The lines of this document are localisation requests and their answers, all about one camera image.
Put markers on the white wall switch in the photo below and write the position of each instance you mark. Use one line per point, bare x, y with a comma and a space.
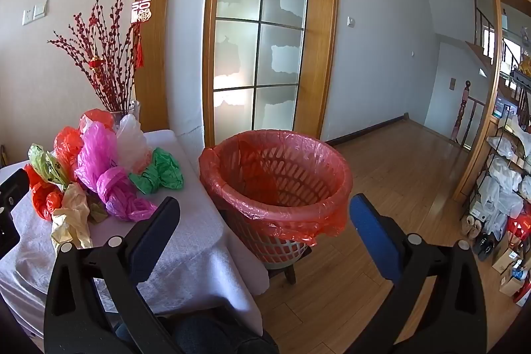
40, 8

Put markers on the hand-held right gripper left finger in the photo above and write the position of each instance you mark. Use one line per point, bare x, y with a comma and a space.
155, 233

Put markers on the white wall socket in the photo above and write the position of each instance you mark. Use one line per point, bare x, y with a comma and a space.
28, 16

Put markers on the wooden doorway frame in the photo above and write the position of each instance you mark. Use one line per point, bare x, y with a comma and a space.
485, 109

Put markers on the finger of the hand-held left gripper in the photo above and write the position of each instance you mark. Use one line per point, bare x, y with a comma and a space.
16, 184

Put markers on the wooden stair railing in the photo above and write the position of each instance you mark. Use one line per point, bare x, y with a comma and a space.
462, 113

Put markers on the white tablecloth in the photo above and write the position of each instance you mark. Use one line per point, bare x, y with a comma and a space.
186, 233

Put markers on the pink plastic bag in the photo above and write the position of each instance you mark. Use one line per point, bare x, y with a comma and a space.
97, 155

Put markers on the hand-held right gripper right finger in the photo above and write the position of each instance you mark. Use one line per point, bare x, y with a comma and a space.
373, 233

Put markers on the purple plastic bag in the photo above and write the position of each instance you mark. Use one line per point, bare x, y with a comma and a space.
118, 192

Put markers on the black shoes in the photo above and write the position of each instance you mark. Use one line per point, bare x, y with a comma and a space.
485, 246

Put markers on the red plastic basket liner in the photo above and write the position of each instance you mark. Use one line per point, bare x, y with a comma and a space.
327, 180

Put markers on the upper staircase with railing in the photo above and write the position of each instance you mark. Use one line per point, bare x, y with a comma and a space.
483, 34

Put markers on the black metal shelf rack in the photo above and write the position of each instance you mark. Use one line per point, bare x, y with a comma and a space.
504, 171

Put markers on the red berry branches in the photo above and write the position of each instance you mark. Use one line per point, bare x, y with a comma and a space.
106, 59

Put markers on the beige slippers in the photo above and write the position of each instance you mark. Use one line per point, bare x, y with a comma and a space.
472, 227

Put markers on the wooden door frame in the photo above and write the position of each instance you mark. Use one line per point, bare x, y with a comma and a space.
151, 26

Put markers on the frosted glass door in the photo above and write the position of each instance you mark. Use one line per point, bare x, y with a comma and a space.
265, 39

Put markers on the cardboard boxes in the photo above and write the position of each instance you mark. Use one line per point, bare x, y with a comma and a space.
512, 271

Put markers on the glass vase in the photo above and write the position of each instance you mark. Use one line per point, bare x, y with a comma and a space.
128, 111

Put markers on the yellow-green plastic bag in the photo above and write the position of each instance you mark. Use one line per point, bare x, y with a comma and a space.
45, 163

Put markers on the small white door-side switch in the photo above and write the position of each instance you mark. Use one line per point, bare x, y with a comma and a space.
351, 21

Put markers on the cream plastic bag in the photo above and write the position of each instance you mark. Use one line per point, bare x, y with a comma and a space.
72, 217

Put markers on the crumpled red plastic bag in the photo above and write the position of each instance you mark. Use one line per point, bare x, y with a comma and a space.
41, 196

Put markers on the small red plastic bag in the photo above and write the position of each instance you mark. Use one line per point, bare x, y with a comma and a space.
99, 117

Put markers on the small red lantern ornament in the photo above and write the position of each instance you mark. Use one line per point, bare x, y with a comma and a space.
96, 63

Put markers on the slotted plastic basket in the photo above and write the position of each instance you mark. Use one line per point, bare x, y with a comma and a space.
286, 254

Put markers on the white plastic bag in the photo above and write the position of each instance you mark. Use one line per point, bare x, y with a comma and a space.
130, 142

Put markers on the green plastic bag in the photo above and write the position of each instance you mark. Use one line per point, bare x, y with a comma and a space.
164, 171

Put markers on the red tasselled character ornament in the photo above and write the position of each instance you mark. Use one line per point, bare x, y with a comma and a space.
141, 12

